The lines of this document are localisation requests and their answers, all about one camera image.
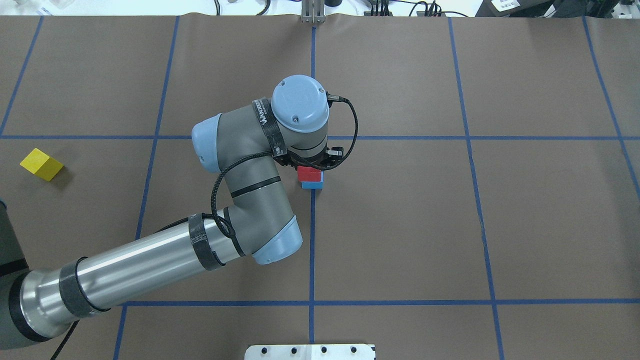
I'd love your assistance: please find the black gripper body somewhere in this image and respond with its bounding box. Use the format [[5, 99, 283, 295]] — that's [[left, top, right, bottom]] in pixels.
[[274, 145, 346, 171]]

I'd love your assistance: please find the red wooden block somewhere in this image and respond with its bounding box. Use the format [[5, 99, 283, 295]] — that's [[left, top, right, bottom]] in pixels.
[[296, 165, 323, 183]]

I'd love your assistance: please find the blue wooden block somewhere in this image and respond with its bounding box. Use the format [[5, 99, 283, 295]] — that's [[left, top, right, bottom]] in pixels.
[[301, 172, 324, 190]]

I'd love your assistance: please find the yellow wooden block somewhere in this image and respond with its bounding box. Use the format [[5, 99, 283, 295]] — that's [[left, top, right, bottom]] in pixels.
[[19, 148, 64, 182]]

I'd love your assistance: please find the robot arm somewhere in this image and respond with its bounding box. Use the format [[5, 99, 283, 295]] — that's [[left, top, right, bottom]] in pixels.
[[1, 74, 359, 351]]

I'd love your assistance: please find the aluminium frame post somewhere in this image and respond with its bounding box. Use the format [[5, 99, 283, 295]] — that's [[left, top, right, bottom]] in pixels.
[[300, 0, 326, 25]]

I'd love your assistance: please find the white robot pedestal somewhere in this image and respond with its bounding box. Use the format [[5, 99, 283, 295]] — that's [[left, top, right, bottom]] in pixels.
[[244, 343, 377, 360]]

